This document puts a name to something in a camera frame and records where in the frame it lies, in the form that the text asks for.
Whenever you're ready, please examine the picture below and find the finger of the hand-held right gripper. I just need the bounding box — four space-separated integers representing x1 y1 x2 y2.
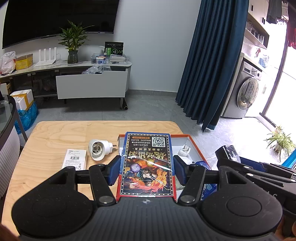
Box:
239 157 296 186
215 145 241 164

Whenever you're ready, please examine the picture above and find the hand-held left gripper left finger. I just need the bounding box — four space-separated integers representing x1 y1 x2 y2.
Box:
47 155 122 206

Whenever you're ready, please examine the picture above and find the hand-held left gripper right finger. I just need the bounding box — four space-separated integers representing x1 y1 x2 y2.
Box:
173 155 249 207

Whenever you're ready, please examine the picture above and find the orange-rimmed white tray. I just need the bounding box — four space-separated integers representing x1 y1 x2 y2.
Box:
117 134 218 202

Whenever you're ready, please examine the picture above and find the colourful card box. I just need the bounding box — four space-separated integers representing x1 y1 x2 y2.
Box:
116 132 177 202

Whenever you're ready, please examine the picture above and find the blue rectangular box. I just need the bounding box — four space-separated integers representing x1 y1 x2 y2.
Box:
192 161 218 200

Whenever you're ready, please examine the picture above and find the person's right hand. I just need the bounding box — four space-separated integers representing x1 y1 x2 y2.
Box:
279 220 296 241

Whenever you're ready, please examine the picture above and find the small white plug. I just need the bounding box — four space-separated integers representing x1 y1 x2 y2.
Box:
178 145 194 164

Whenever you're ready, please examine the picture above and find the round white plug adapter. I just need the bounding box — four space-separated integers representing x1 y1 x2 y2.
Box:
88 138 119 161

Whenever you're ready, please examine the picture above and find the potted spider plant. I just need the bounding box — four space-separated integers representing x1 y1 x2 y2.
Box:
264 125 296 163

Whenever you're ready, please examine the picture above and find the teal object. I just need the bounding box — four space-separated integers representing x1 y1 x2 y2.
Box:
281 155 296 168

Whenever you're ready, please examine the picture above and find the white flat box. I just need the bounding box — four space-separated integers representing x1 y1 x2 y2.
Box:
62 149 88 171

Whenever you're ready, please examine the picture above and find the silver washing machine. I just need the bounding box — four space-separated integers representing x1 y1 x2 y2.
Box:
222 53 263 118

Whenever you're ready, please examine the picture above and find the white tv stand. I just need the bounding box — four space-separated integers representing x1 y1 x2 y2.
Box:
0 59 133 110

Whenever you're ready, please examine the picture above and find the dark blue curtain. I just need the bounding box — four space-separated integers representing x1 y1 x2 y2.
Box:
175 0 250 133

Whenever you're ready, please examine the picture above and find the blue cloth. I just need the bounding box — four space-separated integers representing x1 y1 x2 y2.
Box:
258 54 270 68

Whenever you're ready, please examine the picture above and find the crumpled clear plastic bag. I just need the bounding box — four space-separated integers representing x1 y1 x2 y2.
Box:
82 64 112 75

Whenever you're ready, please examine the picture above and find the blue plastic bag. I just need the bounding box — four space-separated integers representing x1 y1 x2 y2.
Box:
14 102 39 133

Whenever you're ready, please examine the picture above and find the round glass-top table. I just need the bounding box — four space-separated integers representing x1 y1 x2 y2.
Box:
0 94 21 197

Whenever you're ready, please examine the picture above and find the stack of books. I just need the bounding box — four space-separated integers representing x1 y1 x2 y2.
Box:
110 54 128 64

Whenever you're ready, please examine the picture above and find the clear plastic container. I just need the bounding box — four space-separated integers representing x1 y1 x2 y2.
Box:
91 53 110 64

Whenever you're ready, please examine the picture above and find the green and black box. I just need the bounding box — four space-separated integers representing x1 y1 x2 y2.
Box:
104 42 124 56

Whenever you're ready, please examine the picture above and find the white router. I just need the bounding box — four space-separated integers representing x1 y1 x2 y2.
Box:
34 47 58 67

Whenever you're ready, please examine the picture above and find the row of clear glasses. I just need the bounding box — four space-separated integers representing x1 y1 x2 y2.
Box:
246 21 265 43

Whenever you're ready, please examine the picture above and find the potted plant in glass vase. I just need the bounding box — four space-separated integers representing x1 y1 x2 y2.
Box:
58 20 94 64

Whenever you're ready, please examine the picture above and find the red hanging garment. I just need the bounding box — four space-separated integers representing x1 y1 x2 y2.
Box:
287 7 296 49

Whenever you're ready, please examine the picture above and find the dark hanging garment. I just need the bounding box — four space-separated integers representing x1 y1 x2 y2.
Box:
266 0 288 25

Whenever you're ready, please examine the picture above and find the white plastic bag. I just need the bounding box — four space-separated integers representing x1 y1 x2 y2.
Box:
0 51 16 75

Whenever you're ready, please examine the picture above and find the black television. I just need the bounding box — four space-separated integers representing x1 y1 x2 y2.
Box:
2 0 119 49

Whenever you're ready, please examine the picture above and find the white wall shelf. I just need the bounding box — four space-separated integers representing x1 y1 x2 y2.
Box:
244 11 270 49

